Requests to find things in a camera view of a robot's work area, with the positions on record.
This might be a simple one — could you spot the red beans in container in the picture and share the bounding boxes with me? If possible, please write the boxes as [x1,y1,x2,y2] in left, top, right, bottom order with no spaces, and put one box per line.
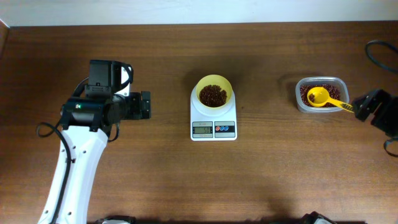
[299,85,340,107]

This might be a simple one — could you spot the white digital kitchen scale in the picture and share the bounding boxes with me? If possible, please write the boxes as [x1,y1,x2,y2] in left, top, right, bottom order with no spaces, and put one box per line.
[190,86,238,141]

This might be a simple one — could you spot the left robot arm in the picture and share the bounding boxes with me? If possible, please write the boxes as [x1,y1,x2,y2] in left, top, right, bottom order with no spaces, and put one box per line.
[35,60,151,223]

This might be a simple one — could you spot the yellow measuring scoop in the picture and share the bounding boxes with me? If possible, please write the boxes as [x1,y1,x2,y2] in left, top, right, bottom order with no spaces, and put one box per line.
[307,87,354,113]

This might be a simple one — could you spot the red beans in bowl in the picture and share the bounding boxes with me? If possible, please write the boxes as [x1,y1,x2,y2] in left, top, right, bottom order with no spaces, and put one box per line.
[199,85,228,108]

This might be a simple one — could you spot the clear plastic bean container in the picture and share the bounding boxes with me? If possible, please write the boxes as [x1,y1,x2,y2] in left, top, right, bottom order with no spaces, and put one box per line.
[295,77,349,113]

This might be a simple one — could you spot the yellow plastic bowl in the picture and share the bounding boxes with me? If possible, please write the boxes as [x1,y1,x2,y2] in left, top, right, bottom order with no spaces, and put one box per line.
[195,75,233,108]

